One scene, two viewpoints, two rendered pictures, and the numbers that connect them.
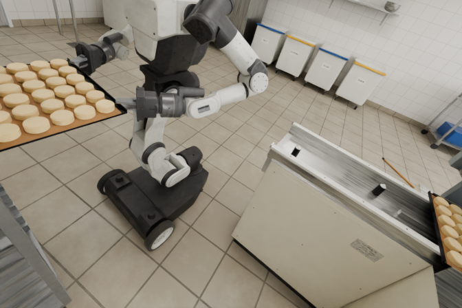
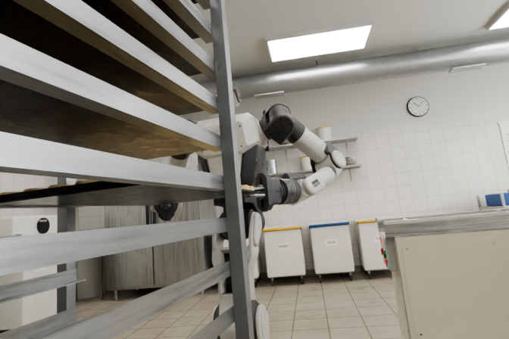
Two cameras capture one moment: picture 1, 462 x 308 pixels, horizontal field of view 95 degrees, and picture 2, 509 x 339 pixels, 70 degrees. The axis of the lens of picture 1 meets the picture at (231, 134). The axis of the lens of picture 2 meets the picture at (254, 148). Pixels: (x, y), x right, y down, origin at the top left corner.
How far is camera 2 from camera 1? 97 cm
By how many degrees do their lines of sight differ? 49
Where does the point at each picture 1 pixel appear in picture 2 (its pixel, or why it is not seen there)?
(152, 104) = (276, 185)
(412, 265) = not seen: outside the picture
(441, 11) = (391, 148)
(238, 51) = (312, 137)
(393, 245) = not seen: outside the picture
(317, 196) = (464, 239)
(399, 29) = (371, 176)
